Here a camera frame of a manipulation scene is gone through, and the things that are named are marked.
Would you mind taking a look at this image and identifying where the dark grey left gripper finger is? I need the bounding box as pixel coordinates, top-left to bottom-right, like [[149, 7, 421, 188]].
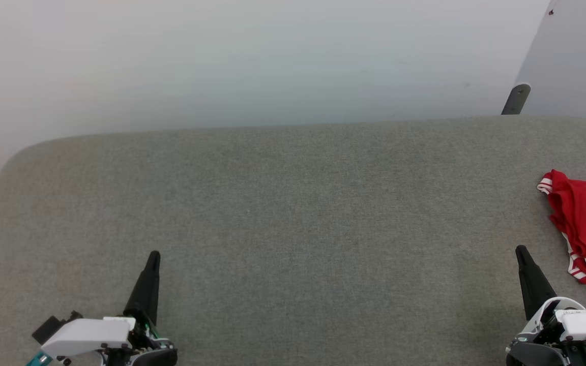
[[123, 250, 162, 326]]

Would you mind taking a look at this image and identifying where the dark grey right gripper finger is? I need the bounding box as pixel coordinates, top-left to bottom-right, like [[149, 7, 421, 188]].
[[515, 245, 559, 321]]

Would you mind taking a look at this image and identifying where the white partition panel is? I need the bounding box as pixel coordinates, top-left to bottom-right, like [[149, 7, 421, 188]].
[[514, 0, 586, 131]]

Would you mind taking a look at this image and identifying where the grey metal bracket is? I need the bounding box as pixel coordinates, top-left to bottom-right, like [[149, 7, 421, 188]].
[[501, 83, 532, 116]]

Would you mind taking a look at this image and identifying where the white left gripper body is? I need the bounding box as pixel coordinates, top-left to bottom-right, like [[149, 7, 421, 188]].
[[41, 312, 178, 366]]

